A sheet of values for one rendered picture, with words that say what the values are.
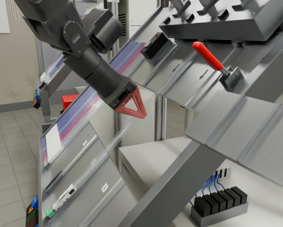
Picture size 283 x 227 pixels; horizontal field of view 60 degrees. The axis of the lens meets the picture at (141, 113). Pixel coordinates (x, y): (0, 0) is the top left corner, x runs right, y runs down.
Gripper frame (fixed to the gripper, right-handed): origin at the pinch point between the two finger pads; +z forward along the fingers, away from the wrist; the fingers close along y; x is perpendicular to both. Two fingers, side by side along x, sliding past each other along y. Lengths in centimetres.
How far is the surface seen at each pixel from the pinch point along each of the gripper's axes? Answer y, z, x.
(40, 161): 26.2, -1.7, 30.7
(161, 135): 50, 43, -1
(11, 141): 233, 24, 106
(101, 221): -13.4, 0.9, 19.0
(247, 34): -13.7, -1.7, -21.8
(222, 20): -9.5, -5.0, -22.0
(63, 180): 9.2, 0.7, 25.3
